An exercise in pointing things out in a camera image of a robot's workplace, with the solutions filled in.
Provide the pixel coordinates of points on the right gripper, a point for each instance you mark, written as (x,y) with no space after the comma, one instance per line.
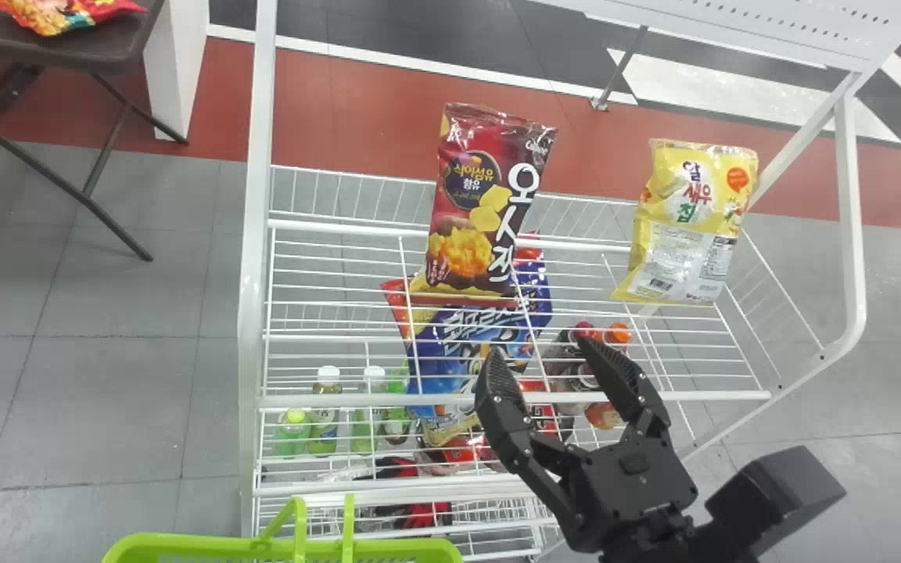
(626,481)

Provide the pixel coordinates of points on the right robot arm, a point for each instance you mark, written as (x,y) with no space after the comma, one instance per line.
(677,539)

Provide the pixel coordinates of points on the dark bottle red cap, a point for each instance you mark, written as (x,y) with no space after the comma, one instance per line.
(583,329)

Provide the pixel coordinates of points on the orange bottle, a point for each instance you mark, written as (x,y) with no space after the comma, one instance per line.
(619,334)

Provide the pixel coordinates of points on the blue snack packet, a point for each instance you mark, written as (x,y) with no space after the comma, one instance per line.
(458,336)

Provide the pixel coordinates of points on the green bottle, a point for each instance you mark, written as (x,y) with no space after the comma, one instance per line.
(326,407)
(369,407)
(397,407)
(292,430)

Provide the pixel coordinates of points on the red snack packet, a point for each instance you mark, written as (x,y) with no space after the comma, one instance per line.
(59,12)
(419,512)

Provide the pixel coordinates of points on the yellow snack packet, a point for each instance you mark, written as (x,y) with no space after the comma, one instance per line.
(689,227)

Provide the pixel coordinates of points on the maroon snack packet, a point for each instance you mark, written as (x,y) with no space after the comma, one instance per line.
(482,203)

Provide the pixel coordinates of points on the green basket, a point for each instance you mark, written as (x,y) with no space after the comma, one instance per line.
(278,547)

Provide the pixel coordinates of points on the dark side table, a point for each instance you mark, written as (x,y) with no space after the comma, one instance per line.
(83,47)

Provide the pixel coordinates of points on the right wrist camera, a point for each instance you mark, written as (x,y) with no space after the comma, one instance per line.
(779,489)

